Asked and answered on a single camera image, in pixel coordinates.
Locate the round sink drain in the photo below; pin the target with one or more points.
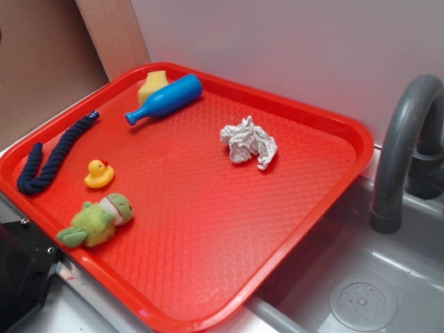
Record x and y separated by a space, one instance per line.
363 303

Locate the crumpled white paper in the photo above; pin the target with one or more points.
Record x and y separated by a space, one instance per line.
246 140

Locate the grey plastic sink basin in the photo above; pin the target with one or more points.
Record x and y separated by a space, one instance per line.
295 298

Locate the grey plastic faucet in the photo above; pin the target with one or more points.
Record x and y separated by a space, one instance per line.
411 160

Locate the green plush frog toy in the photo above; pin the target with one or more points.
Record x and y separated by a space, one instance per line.
96 223

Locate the red plastic tray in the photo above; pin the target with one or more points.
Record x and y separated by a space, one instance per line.
206 231

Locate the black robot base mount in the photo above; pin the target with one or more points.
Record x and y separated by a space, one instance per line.
28 263

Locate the blue plastic bottle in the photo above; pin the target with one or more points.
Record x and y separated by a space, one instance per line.
168 99

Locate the wooden board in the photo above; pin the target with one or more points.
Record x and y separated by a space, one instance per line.
116 35

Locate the yellow sponge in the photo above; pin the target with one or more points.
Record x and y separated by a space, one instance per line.
155 80

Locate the yellow rubber duck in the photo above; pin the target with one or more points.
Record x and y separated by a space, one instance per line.
100 174

